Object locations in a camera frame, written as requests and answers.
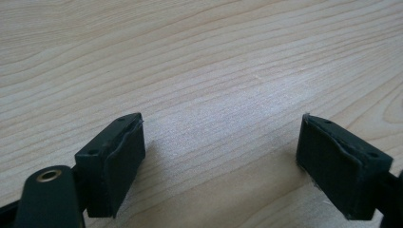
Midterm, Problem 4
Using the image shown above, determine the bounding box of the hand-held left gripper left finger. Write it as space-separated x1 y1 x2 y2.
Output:
74 112 147 219

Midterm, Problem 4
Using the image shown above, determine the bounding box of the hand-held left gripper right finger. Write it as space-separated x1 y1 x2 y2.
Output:
296 112 394 221

